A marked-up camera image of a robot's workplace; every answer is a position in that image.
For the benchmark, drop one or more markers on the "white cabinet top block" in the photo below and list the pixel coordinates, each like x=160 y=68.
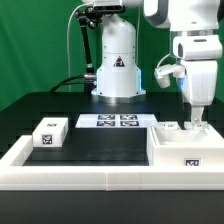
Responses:
x=50 y=132

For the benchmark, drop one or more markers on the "white flat tag plate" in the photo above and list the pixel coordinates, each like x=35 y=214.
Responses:
x=115 y=120

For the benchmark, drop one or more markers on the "white cabinet body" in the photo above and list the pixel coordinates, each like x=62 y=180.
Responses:
x=204 y=147

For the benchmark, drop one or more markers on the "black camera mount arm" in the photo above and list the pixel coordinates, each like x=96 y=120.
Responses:
x=88 y=19

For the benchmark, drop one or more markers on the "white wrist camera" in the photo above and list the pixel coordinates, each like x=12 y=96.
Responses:
x=162 y=74

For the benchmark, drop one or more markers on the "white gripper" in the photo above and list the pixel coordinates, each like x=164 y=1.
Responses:
x=198 y=56

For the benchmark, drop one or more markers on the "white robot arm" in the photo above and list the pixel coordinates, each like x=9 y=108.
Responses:
x=118 y=76

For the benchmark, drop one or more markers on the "black camera on mount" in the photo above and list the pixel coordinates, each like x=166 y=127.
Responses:
x=110 y=9

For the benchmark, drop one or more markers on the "white U-shaped table frame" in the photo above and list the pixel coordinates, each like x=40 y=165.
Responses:
x=16 y=175

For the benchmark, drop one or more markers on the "white cabinet door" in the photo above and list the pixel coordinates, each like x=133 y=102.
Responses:
x=168 y=125
x=198 y=126

